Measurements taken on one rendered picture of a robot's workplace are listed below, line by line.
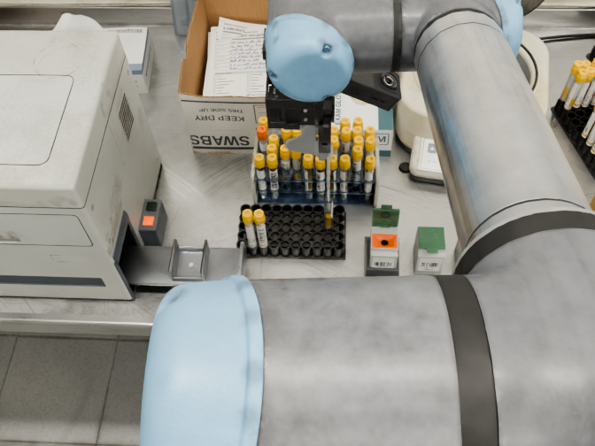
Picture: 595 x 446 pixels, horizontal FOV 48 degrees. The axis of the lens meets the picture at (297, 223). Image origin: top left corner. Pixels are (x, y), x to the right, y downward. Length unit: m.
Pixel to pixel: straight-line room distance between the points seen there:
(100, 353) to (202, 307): 1.77
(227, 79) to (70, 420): 1.12
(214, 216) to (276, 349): 0.87
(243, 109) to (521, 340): 0.88
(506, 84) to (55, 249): 0.67
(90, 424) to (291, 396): 1.73
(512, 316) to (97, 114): 0.71
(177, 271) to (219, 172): 0.23
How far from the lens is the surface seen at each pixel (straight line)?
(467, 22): 0.56
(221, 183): 1.17
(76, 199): 0.86
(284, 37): 0.58
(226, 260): 1.04
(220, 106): 1.12
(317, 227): 1.08
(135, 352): 2.02
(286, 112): 0.81
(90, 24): 1.34
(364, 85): 0.79
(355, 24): 0.59
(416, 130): 1.15
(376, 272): 1.03
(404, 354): 0.27
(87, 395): 2.02
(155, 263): 1.06
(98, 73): 0.95
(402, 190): 1.15
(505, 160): 0.40
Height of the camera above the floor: 1.80
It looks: 57 degrees down
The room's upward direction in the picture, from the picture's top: 4 degrees counter-clockwise
